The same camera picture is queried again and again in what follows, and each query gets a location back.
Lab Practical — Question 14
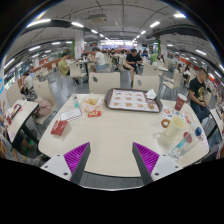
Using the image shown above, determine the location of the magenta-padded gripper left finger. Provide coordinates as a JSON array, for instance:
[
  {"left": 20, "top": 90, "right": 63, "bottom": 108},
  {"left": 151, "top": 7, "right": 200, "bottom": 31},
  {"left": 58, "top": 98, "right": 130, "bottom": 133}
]
[{"left": 39, "top": 141, "right": 92, "bottom": 186}]

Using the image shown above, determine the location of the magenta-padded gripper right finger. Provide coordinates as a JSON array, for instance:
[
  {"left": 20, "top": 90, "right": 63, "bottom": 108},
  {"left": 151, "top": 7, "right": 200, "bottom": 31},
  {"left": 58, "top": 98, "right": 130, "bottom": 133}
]
[{"left": 131, "top": 141, "right": 184, "bottom": 186}]

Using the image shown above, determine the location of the clear blue-capped water bottle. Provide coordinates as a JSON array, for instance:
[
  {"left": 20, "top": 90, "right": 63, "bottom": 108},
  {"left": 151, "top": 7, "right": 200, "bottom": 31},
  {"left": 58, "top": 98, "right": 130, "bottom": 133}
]
[{"left": 169, "top": 126, "right": 204, "bottom": 161}]

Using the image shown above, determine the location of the red cardboard food box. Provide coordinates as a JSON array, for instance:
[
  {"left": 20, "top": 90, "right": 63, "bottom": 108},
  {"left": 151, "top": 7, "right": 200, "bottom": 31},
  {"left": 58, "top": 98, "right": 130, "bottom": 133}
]
[{"left": 50, "top": 119, "right": 69, "bottom": 137}]

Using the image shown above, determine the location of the small red sauce packet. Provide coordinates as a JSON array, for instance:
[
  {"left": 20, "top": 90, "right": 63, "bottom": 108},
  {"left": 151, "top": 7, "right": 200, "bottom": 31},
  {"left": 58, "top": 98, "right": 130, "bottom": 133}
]
[{"left": 87, "top": 110, "right": 102, "bottom": 118}]

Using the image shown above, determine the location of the food wrapper with leftovers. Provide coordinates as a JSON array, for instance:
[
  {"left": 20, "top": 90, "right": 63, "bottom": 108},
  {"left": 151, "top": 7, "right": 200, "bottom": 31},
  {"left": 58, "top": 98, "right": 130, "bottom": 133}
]
[{"left": 79, "top": 93, "right": 105, "bottom": 113}]

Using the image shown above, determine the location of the dark food tray with liner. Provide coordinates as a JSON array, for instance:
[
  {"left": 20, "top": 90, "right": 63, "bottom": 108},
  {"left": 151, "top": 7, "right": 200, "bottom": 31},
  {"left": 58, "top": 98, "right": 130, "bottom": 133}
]
[{"left": 104, "top": 87, "right": 164, "bottom": 114}]

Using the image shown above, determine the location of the pink bag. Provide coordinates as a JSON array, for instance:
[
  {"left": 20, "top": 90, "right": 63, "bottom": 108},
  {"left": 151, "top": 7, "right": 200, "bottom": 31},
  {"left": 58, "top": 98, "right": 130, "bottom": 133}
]
[{"left": 34, "top": 97, "right": 53, "bottom": 118}]

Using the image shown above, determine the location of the crumpled white napkin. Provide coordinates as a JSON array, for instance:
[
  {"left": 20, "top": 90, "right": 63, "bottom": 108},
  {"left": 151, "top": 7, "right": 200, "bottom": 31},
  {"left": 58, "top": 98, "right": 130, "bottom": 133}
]
[{"left": 145, "top": 88, "right": 158, "bottom": 100}]

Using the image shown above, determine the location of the red paper cup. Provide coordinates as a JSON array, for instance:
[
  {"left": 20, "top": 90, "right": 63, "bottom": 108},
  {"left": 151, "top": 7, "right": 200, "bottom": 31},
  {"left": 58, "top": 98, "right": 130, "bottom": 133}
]
[{"left": 174, "top": 93, "right": 188, "bottom": 112}]

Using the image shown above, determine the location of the neighbouring beige table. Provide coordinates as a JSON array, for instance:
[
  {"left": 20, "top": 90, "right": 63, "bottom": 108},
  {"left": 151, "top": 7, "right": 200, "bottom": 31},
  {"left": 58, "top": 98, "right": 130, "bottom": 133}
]
[
  {"left": 4, "top": 99, "right": 40, "bottom": 144},
  {"left": 209, "top": 108, "right": 224, "bottom": 141}
]

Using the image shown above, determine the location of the beige chair with round hole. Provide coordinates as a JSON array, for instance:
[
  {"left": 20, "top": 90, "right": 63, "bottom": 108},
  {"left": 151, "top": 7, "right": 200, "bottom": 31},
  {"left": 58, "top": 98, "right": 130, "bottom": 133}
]
[
  {"left": 88, "top": 71, "right": 121, "bottom": 95},
  {"left": 132, "top": 74, "right": 162, "bottom": 98}
]

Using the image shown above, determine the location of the person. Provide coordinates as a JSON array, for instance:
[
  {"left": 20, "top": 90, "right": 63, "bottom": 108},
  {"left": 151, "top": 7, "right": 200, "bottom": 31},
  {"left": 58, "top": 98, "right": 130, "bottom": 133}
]
[
  {"left": 20, "top": 71, "right": 36, "bottom": 99},
  {"left": 188, "top": 67, "right": 212, "bottom": 123},
  {"left": 58, "top": 52, "right": 80, "bottom": 85},
  {"left": 123, "top": 48, "right": 144, "bottom": 81},
  {"left": 89, "top": 47, "right": 108, "bottom": 73}
]

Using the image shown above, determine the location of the beige dining chairs group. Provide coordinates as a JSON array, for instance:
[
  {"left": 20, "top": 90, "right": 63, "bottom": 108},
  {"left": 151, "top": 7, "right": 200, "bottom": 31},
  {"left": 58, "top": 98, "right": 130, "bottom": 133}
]
[{"left": 68, "top": 59, "right": 184, "bottom": 99}]

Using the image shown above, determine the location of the ceiling light group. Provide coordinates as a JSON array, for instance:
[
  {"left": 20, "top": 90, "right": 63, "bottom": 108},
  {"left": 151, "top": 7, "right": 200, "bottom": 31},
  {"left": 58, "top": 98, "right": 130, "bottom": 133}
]
[{"left": 3, "top": 11, "right": 224, "bottom": 79}]

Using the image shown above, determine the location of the ceiling air conditioner unit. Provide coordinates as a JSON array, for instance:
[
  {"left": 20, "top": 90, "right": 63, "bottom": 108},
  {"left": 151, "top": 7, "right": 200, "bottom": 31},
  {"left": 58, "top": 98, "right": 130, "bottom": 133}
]
[{"left": 87, "top": 13, "right": 108, "bottom": 24}]

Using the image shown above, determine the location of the cream mug with brown handle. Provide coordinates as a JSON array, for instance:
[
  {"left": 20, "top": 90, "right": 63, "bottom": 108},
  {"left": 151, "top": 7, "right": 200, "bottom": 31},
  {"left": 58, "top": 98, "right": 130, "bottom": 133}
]
[{"left": 160, "top": 115, "right": 186, "bottom": 138}]

